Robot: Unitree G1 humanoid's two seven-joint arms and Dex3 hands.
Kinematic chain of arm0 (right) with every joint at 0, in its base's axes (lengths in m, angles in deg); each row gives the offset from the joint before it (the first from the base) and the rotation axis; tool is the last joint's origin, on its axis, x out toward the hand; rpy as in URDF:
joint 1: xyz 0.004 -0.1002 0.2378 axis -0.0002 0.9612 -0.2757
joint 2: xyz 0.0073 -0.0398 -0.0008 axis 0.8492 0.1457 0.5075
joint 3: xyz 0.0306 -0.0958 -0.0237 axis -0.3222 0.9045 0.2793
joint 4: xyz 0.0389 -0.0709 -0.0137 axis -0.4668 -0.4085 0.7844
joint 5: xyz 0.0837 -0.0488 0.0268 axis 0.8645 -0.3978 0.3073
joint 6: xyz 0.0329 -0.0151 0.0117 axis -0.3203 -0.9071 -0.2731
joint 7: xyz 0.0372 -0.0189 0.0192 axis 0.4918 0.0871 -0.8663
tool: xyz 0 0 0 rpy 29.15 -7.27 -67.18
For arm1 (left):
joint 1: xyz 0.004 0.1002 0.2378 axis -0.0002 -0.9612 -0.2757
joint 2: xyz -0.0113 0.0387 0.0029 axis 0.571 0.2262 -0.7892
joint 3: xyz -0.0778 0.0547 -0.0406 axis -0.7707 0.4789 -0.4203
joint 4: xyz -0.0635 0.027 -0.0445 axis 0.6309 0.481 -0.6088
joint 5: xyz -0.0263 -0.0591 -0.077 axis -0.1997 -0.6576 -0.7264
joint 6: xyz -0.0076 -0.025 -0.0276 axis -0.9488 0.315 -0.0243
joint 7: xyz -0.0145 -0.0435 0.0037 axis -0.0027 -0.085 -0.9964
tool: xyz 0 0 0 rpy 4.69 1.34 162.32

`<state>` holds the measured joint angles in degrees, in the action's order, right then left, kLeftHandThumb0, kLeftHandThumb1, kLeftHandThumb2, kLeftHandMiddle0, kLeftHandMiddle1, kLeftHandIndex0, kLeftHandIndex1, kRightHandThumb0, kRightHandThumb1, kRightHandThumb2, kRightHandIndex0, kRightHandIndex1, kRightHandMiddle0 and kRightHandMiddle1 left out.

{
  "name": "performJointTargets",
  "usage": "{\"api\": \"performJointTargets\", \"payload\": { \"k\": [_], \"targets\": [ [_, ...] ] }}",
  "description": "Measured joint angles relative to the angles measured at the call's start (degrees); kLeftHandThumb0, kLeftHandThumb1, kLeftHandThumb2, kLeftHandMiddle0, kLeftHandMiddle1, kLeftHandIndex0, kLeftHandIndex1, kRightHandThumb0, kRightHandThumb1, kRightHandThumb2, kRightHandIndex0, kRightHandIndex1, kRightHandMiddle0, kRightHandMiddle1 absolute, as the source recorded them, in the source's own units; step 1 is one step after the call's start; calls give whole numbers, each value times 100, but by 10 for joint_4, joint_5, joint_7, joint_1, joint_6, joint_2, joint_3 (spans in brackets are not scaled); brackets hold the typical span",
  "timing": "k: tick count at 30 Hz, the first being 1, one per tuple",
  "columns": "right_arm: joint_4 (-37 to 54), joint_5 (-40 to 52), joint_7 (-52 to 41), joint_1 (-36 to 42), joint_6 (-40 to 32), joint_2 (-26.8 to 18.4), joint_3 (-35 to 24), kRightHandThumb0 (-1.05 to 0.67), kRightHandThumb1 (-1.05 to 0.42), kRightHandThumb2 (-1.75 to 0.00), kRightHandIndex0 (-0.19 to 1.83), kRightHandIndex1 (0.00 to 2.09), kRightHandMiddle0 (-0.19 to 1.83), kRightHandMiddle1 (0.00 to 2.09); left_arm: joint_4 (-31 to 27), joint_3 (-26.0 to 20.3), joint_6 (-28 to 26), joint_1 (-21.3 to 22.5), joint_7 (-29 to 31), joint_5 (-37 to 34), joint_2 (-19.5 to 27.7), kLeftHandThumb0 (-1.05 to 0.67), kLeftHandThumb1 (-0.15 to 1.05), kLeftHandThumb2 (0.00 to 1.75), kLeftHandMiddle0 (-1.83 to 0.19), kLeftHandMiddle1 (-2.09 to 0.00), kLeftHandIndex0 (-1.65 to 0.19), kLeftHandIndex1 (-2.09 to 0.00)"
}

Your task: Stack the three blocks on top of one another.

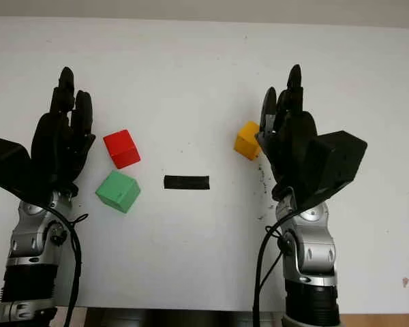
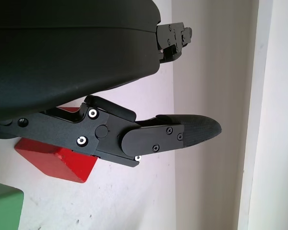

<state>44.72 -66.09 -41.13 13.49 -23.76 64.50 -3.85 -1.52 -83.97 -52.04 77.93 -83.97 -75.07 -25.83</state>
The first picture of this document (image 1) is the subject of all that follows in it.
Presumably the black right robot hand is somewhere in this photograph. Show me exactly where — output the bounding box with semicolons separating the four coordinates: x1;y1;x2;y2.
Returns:
254;63;320;202

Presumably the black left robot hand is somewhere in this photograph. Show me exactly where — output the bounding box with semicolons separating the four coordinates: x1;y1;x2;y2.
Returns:
30;66;97;198

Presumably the yellow cube block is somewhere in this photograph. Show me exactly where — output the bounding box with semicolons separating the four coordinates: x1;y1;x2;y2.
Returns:
233;121;262;161

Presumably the red cube block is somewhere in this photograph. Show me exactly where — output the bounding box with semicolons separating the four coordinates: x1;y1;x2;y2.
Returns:
103;129;141;170

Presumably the green cube block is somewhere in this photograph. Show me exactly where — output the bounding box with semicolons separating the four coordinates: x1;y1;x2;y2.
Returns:
95;170;141;215

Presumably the black tape strip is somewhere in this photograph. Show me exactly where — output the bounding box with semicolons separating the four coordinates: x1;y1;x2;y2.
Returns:
162;175;211;191

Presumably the dark robot torso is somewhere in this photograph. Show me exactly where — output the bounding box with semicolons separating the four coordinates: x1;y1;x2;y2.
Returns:
85;308;287;327

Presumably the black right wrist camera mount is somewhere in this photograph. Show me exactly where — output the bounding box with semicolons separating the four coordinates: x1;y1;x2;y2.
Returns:
301;130;368;209

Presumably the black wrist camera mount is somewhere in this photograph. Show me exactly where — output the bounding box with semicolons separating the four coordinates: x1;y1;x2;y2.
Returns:
0;138;52;206
301;130;368;209

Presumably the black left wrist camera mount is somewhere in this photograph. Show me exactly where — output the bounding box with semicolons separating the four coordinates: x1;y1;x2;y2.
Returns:
0;138;52;206

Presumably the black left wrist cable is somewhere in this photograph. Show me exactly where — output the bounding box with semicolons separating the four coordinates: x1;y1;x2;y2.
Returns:
47;200;89;327

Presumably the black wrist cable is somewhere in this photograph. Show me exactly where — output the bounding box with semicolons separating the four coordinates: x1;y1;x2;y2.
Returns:
253;207;296;327
47;200;89;327

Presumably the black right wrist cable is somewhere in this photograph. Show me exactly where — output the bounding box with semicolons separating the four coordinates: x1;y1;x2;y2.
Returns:
253;207;296;327

